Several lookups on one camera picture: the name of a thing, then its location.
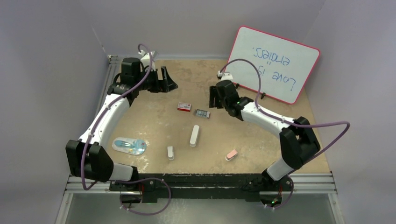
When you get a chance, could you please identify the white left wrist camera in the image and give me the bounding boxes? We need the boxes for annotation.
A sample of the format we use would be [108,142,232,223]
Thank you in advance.
[139,50,158,70]

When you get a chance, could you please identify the long white stapler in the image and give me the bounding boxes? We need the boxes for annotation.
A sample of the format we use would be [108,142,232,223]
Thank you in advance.
[189,125,200,147]

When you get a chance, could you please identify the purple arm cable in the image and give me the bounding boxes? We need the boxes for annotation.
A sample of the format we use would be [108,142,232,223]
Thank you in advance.
[219,58,351,211]
[80,43,172,217]

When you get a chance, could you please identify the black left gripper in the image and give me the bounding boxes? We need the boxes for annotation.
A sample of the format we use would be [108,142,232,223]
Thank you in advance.
[134,66,177,93]

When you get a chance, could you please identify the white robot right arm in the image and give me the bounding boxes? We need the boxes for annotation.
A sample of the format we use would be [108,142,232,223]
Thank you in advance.
[209,80,320,190]

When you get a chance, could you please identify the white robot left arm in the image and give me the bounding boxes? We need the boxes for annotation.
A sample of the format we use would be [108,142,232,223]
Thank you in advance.
[65,57,178,191]

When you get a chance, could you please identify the pink framed whiteboard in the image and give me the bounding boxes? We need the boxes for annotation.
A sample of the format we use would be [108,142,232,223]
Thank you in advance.
[225,26,321,105]

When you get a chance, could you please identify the red white staple box sleeve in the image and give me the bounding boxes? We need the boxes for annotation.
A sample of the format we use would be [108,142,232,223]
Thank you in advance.
[177,102,191,112]

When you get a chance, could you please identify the blue hair clip package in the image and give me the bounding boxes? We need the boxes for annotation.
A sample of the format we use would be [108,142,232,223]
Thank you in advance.
[112,137,147,156]

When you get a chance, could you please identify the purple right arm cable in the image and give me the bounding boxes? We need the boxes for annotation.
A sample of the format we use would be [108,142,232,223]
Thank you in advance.
[219,58,351,211]

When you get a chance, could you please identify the aluminium frame rails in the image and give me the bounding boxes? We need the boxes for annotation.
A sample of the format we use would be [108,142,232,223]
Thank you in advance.
[55,55,346,224]

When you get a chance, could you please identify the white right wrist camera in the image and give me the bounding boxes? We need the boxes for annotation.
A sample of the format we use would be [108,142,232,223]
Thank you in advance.
[217,70,233,81]

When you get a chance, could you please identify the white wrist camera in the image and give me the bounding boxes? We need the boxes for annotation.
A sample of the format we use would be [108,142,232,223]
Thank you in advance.
[217,70,233,81]
[139,50,158,70]

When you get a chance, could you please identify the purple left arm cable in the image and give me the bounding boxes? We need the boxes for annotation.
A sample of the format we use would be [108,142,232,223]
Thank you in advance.
[80,43,172,217]

